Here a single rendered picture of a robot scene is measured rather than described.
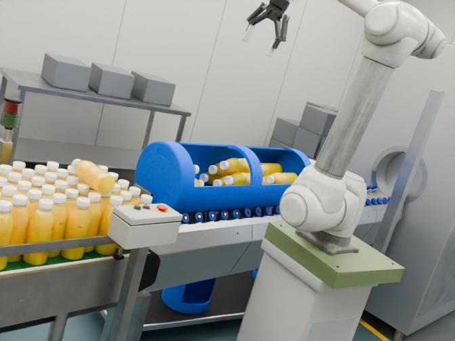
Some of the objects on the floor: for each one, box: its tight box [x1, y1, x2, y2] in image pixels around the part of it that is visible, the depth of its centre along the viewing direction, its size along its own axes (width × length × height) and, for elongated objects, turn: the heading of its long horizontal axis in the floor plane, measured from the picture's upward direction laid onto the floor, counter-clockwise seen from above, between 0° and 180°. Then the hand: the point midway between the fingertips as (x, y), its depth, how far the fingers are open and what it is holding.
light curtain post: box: [351, 89, 446, 341], centre depth 289 cm, size 6×6×170 cm
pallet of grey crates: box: [268, 101, 339, 161], centre depth 610 cm, size 120×80×119 cm
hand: (257, 46), depth 204 cm, fingers open, 13 cm apart
